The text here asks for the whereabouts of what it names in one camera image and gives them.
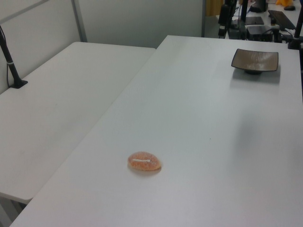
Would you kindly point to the orange sugared bread roll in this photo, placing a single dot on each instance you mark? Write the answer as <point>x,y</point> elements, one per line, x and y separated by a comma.
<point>145,165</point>

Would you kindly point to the brown square ceramic plate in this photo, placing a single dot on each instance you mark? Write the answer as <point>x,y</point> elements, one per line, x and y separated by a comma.
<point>255,59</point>

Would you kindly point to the black device on stand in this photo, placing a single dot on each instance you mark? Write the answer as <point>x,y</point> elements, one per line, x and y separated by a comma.
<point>223,16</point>

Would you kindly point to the black electronics box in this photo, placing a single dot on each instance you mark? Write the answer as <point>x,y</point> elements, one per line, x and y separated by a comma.
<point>258,32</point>

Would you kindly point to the black flat monitor base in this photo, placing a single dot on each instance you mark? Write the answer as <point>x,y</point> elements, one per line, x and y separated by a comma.
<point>254,20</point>

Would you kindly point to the black keyboard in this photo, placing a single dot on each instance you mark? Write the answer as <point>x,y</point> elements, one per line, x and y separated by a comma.
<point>281,19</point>

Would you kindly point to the black pole with clamp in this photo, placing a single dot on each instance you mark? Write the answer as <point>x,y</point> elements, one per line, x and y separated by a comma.
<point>297,33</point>

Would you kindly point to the yellow plush object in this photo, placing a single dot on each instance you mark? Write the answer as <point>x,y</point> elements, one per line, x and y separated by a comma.
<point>284,2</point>

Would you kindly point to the black computer mouse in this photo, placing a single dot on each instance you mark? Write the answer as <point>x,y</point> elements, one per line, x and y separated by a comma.
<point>289,7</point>

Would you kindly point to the black camera stand pole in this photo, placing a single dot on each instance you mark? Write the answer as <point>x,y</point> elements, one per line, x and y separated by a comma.
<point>9,63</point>

